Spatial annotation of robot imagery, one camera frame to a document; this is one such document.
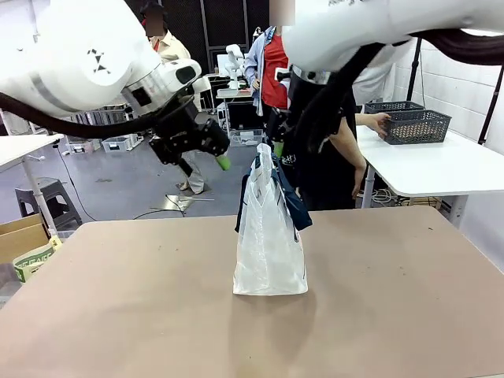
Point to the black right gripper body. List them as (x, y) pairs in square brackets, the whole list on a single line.
[(282, 126)]

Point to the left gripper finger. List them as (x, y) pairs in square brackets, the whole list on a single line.
[(186, 166), (224, 163)]

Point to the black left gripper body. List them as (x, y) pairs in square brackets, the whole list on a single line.
[(189, 134)]

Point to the translucent white shopping bag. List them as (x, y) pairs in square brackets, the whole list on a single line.
[(267, 244)]

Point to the grey plastic lattice basket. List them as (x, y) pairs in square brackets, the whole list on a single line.
[(393, 106), (417, 128)]

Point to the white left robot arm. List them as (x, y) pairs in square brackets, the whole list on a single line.
[(78, 59)]

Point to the person's left forearm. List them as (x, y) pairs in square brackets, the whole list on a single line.
[(364, 120)]

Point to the person's right forearm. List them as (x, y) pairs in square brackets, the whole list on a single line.
[(354, 161)]

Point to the person's right hand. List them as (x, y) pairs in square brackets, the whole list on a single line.
[(357, 190)]

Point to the person's left hand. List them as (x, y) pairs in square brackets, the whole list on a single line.
[(380, 124)]

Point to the clear plastic storage box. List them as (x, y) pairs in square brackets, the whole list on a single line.
[(246, 138)]

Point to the metal strip on floor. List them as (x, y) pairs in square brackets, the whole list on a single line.
[(185, 201)]

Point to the black equipment crate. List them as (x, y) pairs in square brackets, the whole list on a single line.
[(244, 115)]

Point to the person in black shirt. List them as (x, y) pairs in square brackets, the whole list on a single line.
[(327, 177)]

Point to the bystander in blue shirt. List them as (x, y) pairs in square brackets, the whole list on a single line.
[(264, 63)]

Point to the white floor storage bin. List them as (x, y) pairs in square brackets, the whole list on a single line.
[(118, 143)]

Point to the small white background robot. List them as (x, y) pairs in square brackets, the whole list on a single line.
[(235, 63)]

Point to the bystander in cream jacket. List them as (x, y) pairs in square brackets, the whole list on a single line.
[(175, 49)]

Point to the grey plastic step stool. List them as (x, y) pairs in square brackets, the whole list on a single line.
[(55, 197)]

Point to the black light stand pole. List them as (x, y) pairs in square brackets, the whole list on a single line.
[(413, 71)]

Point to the white side table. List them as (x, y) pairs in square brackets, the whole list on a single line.
[(425, 169)]

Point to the white desk with pole leg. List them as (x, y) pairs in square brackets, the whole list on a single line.
[(23, 147)]

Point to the green and white sack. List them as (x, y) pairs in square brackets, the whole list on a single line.
[(33, 260)]

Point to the brown cardboard box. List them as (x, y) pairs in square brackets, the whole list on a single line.
[(19, 236)]

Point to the black slanted stand leg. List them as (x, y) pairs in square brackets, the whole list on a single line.
[(491, 106)]

